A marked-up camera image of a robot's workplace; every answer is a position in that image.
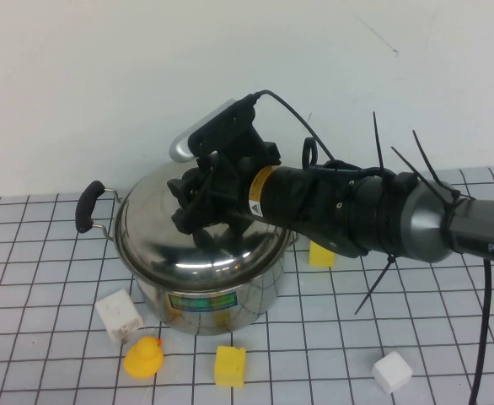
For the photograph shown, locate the white black grid tablecloth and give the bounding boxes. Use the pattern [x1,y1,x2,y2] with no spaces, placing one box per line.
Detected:
[0,166,494,405]

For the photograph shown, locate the white foam cube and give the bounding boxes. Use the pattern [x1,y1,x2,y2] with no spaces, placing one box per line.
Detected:
[370,350,413,395]

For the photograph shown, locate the thin black camera cable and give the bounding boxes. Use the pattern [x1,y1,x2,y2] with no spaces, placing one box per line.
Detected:
[246,89,395,178]

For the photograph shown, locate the stainless steel pot black handles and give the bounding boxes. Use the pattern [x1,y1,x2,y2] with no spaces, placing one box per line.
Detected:
[75,166,301,337]

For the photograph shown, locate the white power adapter plug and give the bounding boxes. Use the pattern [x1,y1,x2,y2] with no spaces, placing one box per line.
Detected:
[94,289,144,345]

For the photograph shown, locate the yellow rubber duck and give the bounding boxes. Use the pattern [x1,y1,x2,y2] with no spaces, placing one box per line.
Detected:
[123,336,165,379]

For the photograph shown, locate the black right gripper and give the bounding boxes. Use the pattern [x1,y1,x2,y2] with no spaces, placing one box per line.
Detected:
[166,143,282,250]

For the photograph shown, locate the thick black hanging cable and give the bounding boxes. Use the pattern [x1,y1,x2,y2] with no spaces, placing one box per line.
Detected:
[470,257,493,405]

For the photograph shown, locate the black zip tie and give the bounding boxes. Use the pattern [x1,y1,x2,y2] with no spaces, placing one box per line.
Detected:
[354,255,395,316]
[391,146,459,197]
[372,111,386,174]
[412,129,443,183]

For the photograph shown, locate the yellow foam cube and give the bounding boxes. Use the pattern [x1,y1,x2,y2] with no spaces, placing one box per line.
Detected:
[213,345,247,388]
[309,240,337,268]

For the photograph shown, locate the silver wrist camera black mount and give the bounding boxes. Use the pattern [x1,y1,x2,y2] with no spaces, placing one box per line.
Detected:
[169,97,269,165]

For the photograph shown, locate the stainless steel lid black knob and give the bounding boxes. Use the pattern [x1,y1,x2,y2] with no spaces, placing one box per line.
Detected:
[115,162,293,293]

